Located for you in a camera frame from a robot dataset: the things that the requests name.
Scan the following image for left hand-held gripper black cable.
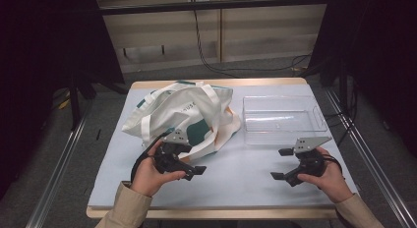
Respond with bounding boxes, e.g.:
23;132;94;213
130;133;168;184

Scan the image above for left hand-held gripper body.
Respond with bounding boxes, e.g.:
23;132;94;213
153;128;193;177

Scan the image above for metal floor rail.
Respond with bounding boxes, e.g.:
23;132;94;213
324;88;417;228
26;99;95;228

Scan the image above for hand-held gripper black cable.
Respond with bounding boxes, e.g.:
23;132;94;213
323;153;344;191
130;133;168;184

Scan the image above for right hand-held gripper black cable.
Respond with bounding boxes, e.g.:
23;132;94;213
323;153;344;191

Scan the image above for black metal stand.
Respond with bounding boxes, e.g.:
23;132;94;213
67;74;84;132

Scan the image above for black horizontal bar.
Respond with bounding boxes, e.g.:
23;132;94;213
97;0;329;16

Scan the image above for black curtain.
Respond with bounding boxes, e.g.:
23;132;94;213
308;0;417;158
0;0;126;200

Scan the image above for clear plastic box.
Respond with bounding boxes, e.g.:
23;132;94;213
242;94;328;147

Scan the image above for person's right hand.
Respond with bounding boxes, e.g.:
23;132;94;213
296;146;355;204

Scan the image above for black wall cable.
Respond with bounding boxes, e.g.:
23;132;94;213
193;10;313;79

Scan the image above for white and green tote bag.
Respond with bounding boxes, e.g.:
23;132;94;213
121;80;242;162

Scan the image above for light blue table mat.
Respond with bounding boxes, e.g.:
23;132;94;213
88;84;360;210

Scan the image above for person's left hand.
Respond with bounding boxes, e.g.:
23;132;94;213
130;139;187;198

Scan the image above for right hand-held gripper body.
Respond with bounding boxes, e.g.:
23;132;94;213
284;136;332;188

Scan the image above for black floor cables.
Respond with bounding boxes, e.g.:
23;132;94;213
324;77;359;147

